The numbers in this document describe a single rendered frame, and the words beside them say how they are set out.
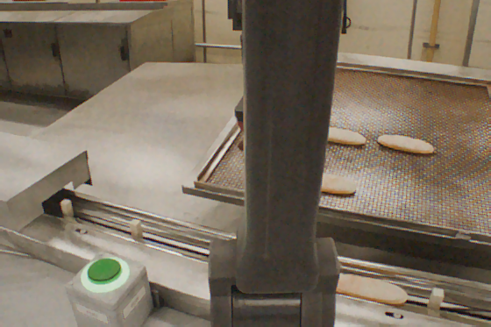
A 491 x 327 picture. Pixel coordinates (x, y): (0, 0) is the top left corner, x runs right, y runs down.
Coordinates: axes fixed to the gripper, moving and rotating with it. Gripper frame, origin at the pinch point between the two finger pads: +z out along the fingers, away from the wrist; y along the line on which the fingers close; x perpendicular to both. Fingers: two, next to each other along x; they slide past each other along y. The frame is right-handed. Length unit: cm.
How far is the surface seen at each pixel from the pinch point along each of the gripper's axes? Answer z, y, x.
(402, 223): 0.6, -13.9, -23.4
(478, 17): 63, 307, -102
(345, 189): 0.4, -8.6, -14.7
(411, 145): 0.2, 4.9, -24.8
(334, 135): 0.1, 5.1, -11.2
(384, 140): 0.3, 5.7, -20.1
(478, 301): 3.6, -22.5, -33.7
